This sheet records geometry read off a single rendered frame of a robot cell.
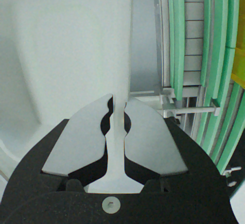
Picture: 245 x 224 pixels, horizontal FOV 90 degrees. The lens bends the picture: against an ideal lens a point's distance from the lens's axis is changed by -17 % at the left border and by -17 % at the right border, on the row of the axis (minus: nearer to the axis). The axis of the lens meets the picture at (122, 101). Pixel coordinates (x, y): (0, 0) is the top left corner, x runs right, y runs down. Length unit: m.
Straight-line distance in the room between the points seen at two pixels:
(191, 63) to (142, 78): 0.19
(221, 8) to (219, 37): 0.05
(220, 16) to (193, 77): 0.16
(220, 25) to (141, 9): 0.25
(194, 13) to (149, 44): 0.18
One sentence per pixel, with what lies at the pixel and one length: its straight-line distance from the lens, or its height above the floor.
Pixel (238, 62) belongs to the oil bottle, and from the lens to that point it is 0.30.
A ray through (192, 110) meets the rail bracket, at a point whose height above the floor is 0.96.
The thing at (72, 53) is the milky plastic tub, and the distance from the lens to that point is 0.18.
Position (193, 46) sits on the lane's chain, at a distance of 0.36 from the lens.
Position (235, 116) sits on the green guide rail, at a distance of 0.44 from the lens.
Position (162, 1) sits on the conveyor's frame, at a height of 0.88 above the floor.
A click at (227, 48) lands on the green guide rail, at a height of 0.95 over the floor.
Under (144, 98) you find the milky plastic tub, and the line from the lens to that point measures 0.43.
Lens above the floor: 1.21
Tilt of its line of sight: 59 degrees down
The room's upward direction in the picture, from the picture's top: 168 degrees counter-clockwise
